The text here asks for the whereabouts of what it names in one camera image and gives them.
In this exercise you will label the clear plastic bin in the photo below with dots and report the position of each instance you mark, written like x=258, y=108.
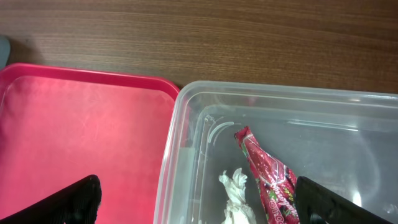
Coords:
x=345, y=141

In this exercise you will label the red candy wrapper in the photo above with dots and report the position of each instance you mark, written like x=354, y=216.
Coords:
x=275, y=181

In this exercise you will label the red plastic tray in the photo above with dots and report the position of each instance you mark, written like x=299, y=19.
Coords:
x=59, y=125

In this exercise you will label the grey dishwasher rack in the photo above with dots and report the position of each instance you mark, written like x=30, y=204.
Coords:
x=5, y=49

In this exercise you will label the white napkin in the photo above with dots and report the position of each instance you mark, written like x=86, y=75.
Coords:
x=237, y=210

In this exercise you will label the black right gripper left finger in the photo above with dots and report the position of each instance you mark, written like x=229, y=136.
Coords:
x=76, y=204

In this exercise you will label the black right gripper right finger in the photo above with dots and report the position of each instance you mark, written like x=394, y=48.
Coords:
x=315, y=204

